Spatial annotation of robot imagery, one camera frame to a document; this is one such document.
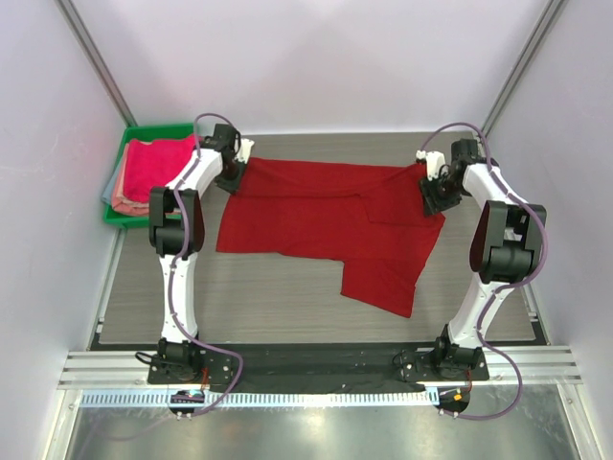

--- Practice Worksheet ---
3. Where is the dark red t-shirt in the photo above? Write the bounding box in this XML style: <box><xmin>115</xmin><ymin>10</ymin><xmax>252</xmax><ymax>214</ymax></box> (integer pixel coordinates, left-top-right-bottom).
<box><xmin>216</xmin><ymin>158</ymin><xmax>444</xmax><ymax>318</ymax></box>

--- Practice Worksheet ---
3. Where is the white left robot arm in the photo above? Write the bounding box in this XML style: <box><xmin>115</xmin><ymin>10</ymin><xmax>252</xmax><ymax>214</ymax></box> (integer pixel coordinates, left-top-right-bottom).
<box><xmin>148</xmin><ymin>121</ymin><xmax>253</xmax><ymax>384</ymax></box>

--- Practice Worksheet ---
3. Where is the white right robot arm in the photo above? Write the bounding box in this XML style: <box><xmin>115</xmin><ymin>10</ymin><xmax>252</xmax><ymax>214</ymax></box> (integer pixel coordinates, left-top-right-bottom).
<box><xmin>415</xmin><ymin>139</ymin><xmax>547</xmax><ymax>380</ymax></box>

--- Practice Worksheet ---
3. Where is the green plastic bin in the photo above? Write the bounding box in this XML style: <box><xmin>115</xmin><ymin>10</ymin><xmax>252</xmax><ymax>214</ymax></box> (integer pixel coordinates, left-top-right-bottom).
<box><xmin>102</xmin><ymin>123</ymin><xmax>195</xmax><ymax>229</ymax></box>

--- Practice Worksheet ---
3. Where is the salmon folded t-shirt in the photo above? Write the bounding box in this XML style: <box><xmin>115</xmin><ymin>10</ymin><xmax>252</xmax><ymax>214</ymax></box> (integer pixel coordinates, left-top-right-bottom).
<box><xmin>111</xmin><ymin>145</ymin><xmax>149</xmax><ymax>217</ymax></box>

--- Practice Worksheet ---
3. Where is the grey-blue folded t-shirt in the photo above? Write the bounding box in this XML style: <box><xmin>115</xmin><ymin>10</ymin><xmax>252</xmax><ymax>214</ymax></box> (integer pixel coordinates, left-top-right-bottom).
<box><xmin>101</xmin><ymin>166</ymin><xmax>120</xmax><ymax>205</ymax></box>

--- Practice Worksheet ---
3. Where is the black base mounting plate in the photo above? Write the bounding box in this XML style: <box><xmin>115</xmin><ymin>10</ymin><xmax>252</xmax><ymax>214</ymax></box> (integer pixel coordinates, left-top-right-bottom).
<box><xmin>146</xmin><ymin>341</ymin><xmax>489</xmax><ymax>395</ymax></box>

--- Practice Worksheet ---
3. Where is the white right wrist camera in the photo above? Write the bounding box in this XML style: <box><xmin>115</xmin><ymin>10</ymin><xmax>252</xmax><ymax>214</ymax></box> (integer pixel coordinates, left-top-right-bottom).
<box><xmin>416</xmin><ymin>149</ymin><xmax>446</xmax><ymax>181</ymax></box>

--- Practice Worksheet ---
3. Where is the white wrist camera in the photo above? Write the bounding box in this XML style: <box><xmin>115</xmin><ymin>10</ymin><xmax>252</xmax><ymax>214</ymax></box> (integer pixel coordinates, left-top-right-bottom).
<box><xmin>235</xmin><ymin>138</ymin><xmax>255</xmax><ymax>164</ymax></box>
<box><xmin>416</xmin><ymin>149</ymin><xmax>446</xmax><ymax>181</ymax></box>

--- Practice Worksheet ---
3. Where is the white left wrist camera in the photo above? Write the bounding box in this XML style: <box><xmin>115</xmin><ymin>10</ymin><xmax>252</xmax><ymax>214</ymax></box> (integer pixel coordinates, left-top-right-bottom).
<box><xmin>235</xmin><ymin>138</ymin><xmax>255</xmax><ymax>164</ymax></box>

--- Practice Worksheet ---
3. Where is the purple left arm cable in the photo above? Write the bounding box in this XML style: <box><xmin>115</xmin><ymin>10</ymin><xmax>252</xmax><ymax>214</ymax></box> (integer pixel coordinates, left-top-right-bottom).
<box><xmin>168</xmin><ymin>112</ymin><xmax>245</xmax><ymax>416</ymax></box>

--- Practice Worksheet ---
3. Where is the aluminium front rail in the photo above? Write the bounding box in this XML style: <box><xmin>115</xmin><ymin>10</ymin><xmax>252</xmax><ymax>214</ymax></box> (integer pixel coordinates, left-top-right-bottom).
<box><xmin>57</xmin><ymin>346</ymin><xmax>582</xmax><ymax>390</ymax></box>

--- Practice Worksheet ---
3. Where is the right aluminium frame post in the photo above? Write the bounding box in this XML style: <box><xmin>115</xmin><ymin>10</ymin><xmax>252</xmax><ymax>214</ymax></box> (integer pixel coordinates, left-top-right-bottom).
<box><xmin>481</xmin><ymin>0</ymin><xmax>568</xmax><ymax>136</ymax></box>

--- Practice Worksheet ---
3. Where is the aluminium frame post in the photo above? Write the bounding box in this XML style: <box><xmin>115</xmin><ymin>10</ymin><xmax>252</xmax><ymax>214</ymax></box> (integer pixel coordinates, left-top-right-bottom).
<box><xmin>55</xmin><ymin>0</ymin><xmax>138</xmax><ymax>127</ymax></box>
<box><xmin>481</xmin><ymin>0</ymin><xmax>568</xmax><ymax>136</ymax></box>

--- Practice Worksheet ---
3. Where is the slotted cable duct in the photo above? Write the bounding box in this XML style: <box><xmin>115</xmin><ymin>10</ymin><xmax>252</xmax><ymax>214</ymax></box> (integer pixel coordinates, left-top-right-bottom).
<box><xmin>80</xmin><ymin>387</ymin><xmax>440</xmax><ymax>409</ymax></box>

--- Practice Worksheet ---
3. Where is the left aluminium frame post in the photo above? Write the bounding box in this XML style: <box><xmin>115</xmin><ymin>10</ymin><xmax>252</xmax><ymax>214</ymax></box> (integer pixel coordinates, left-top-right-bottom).
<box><xmin>55</xmin><ymin>0</ymin><xmax>138</xmax><ymax>127</ymax></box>

